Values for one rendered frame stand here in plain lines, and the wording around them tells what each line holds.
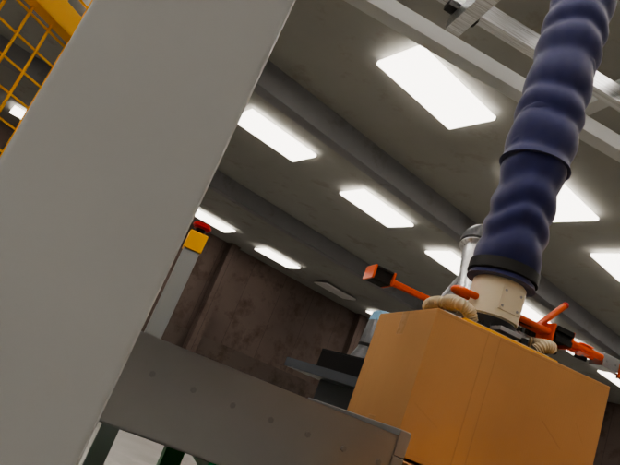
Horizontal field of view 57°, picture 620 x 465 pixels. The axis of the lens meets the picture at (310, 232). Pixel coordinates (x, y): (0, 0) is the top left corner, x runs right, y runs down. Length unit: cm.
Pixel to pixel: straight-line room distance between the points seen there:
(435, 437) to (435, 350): 23
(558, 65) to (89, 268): 193
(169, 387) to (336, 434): 38
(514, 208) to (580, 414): 64
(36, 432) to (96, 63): 30
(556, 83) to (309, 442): 147
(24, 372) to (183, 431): 80
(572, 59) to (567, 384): 110
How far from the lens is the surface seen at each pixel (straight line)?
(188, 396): 126
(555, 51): 229
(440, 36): 423
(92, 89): 54
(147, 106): 54
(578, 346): 212
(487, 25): 395
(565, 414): 186
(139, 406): 126
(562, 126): 211
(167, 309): 208
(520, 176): 202
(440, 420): 164
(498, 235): 194
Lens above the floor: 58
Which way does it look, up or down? 16 degrees up
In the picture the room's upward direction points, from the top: 22 degrees clockwise
